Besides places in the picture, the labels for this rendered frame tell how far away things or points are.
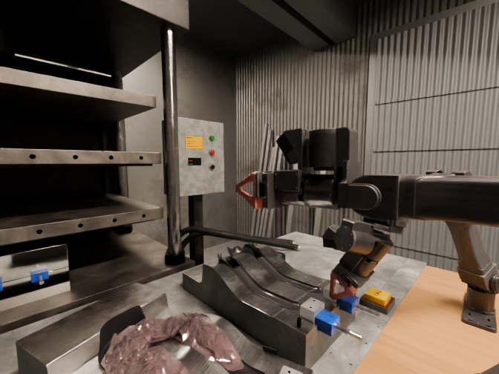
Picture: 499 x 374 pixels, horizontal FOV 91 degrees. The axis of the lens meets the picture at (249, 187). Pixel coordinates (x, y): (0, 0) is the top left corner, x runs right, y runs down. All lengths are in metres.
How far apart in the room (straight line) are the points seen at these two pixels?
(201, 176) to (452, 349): 1.14
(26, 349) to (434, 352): 0.86
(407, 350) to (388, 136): 2.15
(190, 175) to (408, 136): 2.02
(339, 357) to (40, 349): 0.61
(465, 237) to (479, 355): 0.28
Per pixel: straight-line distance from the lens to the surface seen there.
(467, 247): 0.91
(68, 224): 1.09
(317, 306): 0.65
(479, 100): 2.66
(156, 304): 0.71
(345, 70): 3.04
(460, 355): 0.85
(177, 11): 1.26
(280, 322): 0.64
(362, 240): 0.58
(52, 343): 0.66
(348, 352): 0.74
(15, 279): 1.11
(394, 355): 0.77
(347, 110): 2.92
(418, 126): 2.67
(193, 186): 1.33
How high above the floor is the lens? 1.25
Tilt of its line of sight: 6 degrees down
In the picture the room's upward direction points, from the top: straight up
